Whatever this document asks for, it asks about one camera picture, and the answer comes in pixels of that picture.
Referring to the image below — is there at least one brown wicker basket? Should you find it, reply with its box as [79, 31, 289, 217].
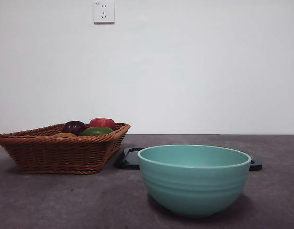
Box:
[0, 122, 131, 175]

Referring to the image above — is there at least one dark green rectangular tray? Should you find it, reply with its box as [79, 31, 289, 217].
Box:
[115, 147, 263, 171]

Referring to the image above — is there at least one green avocado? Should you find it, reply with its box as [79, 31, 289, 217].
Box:
[79, 126, 114, 137]

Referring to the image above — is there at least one teal ribbed bowl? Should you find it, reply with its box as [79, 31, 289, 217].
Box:
[137, 144, 252, 218]

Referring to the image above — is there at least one dark purple plum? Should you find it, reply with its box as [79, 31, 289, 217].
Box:
[62, 120, 87, 136]

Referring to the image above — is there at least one orange-brown kiwifruit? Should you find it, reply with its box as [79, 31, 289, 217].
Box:
[51, 132, 78, 138]

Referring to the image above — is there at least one red apple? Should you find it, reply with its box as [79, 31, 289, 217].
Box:
[88, 117, 116, 131]

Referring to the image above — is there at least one white wall socket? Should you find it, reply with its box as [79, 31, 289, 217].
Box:
[93, 0, 115, 24]

